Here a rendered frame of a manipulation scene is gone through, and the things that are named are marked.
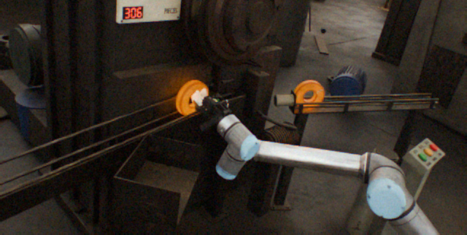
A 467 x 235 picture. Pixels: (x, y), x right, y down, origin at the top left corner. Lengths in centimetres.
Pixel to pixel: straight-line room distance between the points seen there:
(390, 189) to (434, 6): 290
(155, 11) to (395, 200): 104
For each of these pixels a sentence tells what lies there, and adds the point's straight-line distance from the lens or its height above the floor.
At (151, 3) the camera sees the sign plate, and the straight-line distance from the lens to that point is 144.
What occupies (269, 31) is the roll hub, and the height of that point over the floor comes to 106.
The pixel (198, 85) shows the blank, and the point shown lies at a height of 81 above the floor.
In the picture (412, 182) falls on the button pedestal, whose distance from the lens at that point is 207.
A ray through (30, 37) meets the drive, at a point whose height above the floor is 64.
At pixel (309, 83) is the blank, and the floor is 78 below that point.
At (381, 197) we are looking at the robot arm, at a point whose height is 72.
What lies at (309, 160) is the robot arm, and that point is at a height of 66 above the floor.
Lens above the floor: 145
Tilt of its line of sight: 26 degrees down
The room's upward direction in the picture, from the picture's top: 10 degrees clockwise
